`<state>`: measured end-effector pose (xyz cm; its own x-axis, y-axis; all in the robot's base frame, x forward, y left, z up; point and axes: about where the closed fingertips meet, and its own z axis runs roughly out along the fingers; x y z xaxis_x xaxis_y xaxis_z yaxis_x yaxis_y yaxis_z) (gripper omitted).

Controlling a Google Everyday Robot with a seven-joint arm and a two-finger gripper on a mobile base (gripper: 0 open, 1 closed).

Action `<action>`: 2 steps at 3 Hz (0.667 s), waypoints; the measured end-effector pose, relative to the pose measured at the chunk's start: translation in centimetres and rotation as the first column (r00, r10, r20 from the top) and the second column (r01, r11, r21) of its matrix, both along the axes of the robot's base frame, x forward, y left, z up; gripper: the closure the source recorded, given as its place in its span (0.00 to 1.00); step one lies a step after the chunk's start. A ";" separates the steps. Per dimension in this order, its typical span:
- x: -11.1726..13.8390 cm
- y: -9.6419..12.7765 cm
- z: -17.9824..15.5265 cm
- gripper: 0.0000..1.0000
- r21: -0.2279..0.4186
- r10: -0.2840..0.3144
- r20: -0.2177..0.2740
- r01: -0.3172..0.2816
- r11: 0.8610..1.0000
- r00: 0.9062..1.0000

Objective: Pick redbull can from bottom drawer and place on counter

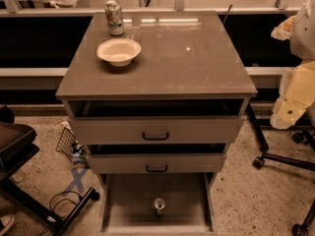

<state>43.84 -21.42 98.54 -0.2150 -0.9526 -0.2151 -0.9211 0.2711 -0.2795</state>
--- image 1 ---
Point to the bottom grey drawer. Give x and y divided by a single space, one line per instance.
128 205

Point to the black office chair left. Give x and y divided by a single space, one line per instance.
16 149

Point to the green soda can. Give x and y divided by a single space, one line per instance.
114 17

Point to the grey drawer cabinet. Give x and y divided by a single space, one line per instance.
185 55

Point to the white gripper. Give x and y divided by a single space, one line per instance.
304 38

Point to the black wire basket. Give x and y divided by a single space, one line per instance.
71 148

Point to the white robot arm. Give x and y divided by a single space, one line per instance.
300 30

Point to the middle grey drawer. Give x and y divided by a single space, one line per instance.
168 158

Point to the grey drawer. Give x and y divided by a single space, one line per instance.
128 205
168 158
182 121

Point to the top grey drawer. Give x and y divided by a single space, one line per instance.
182 121

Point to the redbull can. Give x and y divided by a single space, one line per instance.
159 205

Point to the white paper bowl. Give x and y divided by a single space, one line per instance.
119 52

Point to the shoe tip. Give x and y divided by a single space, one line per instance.
6 223

